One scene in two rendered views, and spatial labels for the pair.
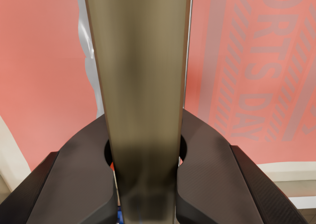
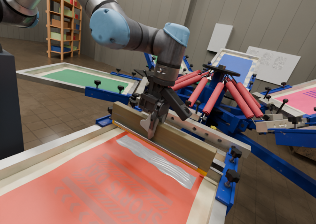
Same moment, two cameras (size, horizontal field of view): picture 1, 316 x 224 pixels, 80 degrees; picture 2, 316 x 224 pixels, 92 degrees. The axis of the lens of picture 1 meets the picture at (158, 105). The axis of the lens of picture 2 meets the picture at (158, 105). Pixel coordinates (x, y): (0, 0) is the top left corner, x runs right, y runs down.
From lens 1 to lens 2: 0.48 m
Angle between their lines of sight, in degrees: 61
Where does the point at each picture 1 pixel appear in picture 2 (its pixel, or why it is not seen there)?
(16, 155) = not seen: hidden behind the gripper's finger
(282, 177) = (38, 165)
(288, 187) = (33, 161)
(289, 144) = (59, 178)
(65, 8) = (169, 159)
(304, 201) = (22, 157)
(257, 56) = (120, 187)
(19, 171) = not seen: hidden behind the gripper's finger
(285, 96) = (91, 188)
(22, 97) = not seen: hidden behind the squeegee
